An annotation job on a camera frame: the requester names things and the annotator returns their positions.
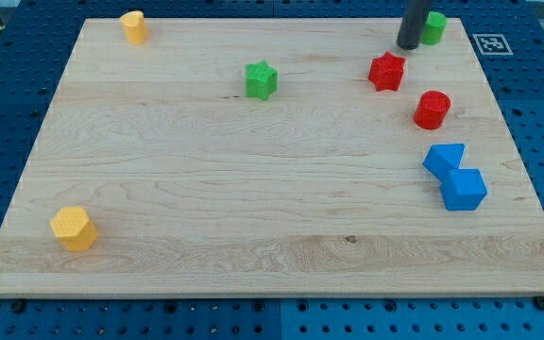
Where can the wooden board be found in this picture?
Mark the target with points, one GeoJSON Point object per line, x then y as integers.
{"type": "Point", "coordinates": [198, 191]}

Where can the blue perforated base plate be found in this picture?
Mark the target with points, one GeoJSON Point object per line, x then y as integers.
{"type": "Point", "coordinates": [34, 48]}

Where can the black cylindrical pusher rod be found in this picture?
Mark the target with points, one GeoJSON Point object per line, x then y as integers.
{"type": "Point", "coordinates": [413, 23]}

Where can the yellow heart block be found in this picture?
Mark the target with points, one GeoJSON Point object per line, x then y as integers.
{"type": "Point", "coordinates": [134, 27]}

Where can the green star block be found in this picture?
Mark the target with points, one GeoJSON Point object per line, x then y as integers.
{"type": "Point", "coordinates": [261, 80]}

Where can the white fiducial marker tag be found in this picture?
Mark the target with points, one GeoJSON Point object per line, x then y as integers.
{"type": "Point", "coordinates": [492, 44]}

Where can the blue triangle block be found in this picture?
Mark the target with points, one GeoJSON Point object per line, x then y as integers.
{"type": "Point", "coordinates": [442, 158]}

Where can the red cylinder block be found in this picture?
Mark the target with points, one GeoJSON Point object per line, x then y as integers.
{"type": "Point", "coordinates": [432, 109]}

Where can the yellow hexagon block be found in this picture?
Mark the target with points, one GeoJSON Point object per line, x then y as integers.
{"type": "Point", "coordinates": [74, 229]}

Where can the blue cube block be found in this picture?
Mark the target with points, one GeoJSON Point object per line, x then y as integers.
{"type": "Point", "coordinates": [463, 189]}

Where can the green cylinder block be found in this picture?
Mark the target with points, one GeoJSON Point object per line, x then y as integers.
{"type": "Point", "coordinates": [434, 28]}

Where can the red star block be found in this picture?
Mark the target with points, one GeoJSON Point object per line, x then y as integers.
{"type": "Point", "coordinates": [386, 72]}

